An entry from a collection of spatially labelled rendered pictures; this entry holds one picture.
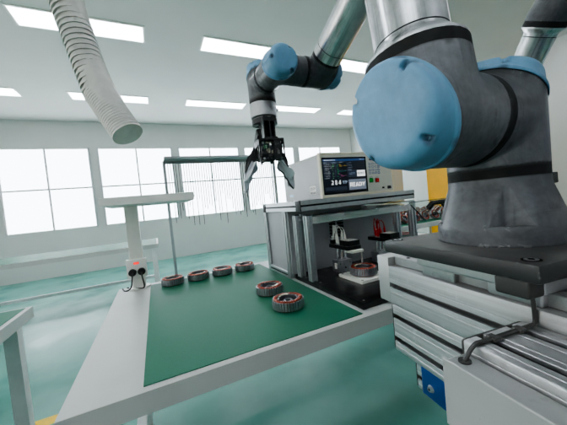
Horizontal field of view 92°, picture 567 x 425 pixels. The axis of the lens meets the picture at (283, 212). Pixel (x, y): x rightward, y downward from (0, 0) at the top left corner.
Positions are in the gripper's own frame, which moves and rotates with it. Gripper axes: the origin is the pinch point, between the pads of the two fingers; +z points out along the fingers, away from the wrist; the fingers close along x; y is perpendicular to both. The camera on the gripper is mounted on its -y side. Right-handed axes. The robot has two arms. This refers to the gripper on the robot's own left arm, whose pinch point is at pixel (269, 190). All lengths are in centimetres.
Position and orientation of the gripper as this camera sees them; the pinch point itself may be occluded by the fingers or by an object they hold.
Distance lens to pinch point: 80.5
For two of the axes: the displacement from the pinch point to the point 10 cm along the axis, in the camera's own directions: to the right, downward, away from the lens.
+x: 9.5, -1.1, 3.0
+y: 3.0, 0.1, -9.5
